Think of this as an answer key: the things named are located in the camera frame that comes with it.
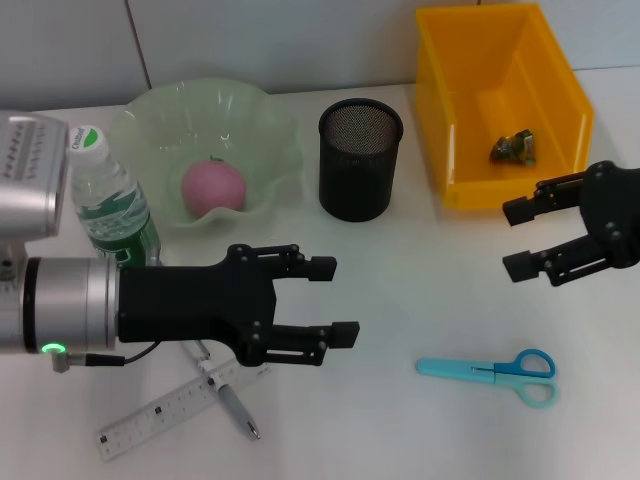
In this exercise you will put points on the blue scissors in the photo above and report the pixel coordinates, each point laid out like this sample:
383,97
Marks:
480,372

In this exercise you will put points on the grey clear ballpoint pen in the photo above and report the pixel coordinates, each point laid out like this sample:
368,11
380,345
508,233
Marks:
235,407

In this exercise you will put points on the black mesh pen holder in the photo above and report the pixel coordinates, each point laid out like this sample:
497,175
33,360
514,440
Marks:
357,170

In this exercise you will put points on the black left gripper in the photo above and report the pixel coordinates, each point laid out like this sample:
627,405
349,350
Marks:
195,305

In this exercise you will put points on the black white wrist camera box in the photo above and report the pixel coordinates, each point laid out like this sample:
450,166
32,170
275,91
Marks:
30,175

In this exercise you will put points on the clear green-label water bottle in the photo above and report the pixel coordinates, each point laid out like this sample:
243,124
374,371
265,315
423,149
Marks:
110,200

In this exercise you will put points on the yellow plastic bin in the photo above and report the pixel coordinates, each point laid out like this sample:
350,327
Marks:
500,75

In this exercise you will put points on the green plastic wrapper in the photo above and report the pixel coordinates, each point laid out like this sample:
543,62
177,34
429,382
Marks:
512,149

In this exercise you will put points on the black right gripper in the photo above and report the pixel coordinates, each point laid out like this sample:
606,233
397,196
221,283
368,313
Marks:
620,220

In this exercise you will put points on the green glass fruit bowl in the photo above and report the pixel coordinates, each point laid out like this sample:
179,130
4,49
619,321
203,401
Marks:
225,120

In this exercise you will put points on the clear plastic ruler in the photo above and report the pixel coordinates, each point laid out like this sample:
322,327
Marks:
165,407

